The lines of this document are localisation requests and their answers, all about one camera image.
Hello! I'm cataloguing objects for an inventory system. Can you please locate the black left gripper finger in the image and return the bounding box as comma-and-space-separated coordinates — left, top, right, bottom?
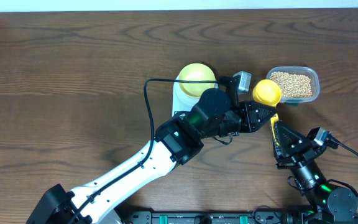
255, 102, 277, 120
250, 118, 270, 133

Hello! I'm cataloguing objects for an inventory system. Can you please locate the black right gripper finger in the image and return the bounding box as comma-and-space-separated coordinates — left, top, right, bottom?
274, 121, 312, 153
273, 124, 283, 159

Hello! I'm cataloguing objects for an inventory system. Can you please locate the yellow measuring scoop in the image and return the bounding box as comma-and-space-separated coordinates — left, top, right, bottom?
252, 79, 282, 146

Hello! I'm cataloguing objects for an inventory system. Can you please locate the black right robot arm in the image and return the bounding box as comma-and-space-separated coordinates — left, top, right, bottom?
272, 121, 358, 223

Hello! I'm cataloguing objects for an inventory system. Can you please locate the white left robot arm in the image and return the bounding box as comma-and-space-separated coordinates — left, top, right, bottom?
27, 88, 280, 224

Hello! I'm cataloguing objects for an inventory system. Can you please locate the white kitchen scale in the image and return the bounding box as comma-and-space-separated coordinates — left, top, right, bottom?
172, 82, 217, 115

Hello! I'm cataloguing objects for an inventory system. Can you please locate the yellow bowl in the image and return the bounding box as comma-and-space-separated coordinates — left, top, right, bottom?
178, 63, 216, 97

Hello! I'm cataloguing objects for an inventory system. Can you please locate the pile of soybeans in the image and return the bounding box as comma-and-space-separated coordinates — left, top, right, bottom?
270, 72, 312, 98

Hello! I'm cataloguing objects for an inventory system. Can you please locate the clear plastic container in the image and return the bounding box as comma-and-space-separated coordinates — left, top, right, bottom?
266, 66, 320, 104

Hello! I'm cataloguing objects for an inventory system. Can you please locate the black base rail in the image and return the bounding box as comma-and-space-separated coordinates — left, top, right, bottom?
118, 205, 334, 224

